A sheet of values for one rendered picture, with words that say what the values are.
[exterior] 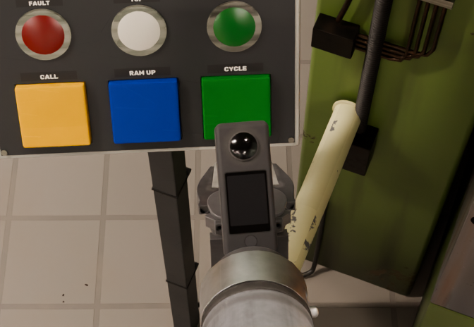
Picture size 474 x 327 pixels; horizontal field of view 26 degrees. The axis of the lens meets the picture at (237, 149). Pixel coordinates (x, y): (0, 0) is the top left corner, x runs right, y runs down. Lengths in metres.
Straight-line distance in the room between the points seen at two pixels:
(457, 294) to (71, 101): 0.71
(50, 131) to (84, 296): 1.02
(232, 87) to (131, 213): 1.12
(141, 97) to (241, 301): 0.38
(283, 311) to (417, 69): 0.74
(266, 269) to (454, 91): 0.72
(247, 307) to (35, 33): 0.44
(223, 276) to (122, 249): 1.35
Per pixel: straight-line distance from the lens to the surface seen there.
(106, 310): 2.12
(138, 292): 2.12
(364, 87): 1.51
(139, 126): 1.13
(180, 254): 1.72
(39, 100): 1.13
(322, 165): 1.51
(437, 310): 1.64
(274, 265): 0.83
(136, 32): 1.09
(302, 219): 1.47
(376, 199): 1.82
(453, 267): 1.50
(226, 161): 0.87
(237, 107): 1.12
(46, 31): 1.09
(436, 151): 1.63
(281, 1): 1.08
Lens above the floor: 1.96
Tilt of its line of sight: 60 degrees down
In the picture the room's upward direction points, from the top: straight up
